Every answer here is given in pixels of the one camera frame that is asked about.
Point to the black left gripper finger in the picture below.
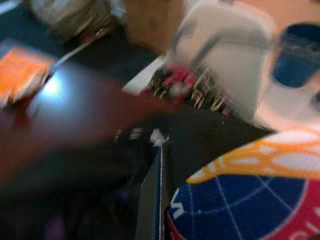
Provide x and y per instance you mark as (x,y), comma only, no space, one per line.
(151,200)

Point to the blue orange printed fabric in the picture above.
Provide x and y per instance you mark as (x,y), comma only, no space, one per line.
(237,200)

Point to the beige fabric bag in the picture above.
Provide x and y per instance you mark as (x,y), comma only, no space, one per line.
(237,62)

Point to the orange flat packet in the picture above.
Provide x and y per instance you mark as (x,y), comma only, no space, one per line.
(20,72)

